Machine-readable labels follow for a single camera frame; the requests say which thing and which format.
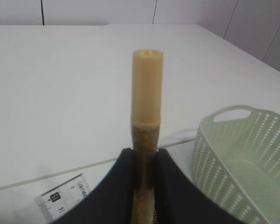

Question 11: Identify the gold glitter pen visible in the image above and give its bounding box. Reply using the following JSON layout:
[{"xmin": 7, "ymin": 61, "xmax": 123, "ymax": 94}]
[{"xmin": 131, "ymin": 49, "xmax": 163, "ymax": 224}]

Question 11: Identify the clear plastic ruler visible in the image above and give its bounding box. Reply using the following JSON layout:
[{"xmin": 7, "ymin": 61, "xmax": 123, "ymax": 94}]
[{"xmin": 35, "ymin": 174, "xmax": 91, "ymax": 224}]

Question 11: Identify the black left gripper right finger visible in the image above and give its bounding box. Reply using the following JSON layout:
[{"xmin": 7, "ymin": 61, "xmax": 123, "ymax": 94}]
[{"xmin": 154, "ymin": 148, "xmax": 243, "ymax": 224}]

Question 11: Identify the green plastic woven basket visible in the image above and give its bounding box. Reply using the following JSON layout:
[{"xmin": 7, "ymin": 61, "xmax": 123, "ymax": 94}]
[{"xmin": 192, "ymin": 105, "xmax": 280, "ymax": 224}]

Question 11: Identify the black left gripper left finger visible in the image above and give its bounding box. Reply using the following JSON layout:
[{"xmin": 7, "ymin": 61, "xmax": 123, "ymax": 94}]
[{"xmin": 54, "ymin": 148, "xmax": 135, "ymax": 224}]

